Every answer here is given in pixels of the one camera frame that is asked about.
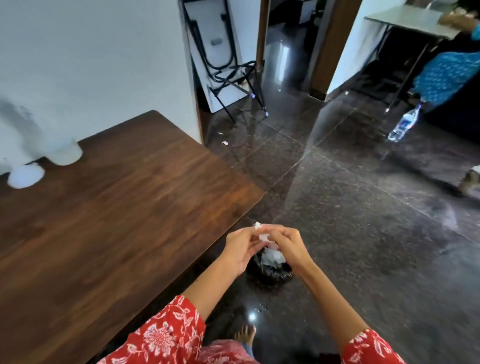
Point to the person's right fingers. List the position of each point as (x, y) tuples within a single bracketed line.
[(283, 233)]

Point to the person's left forearm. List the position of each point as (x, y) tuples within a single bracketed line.
[(210, 287)]

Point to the person's right forearm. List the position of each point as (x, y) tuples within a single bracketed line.
[(332, 303)]

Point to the white paper piece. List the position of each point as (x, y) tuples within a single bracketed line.
[(263, 236)]

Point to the person's left hand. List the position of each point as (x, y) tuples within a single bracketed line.
[(236, 251)]

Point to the white cup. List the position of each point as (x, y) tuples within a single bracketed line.
[(66, 153), (25, 175)]

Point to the grey metal table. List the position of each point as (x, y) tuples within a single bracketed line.
[(408, 20)]

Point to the clear plastic water bottle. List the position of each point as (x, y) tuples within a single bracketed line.
[(404, 123)]

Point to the person's bare foot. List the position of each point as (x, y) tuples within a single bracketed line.
[(245, 333)]

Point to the person's right hand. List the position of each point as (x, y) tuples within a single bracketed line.
[(292, 251)]

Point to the brown wooden door frame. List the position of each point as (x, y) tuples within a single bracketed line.
[(332, 45)]

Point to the white folding table black legs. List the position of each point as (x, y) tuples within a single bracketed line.
[(217, 41)]

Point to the white paper scraps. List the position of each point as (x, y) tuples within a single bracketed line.
[(273, 258)]

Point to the black trash bin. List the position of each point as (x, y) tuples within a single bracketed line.
[(270, 275)]

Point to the person's left thumb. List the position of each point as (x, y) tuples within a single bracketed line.
[(257, 246)]

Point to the brown wooden table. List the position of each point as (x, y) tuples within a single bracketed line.
[(112, 210)]

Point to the red floral dress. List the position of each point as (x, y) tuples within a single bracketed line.
[(161, 337)]

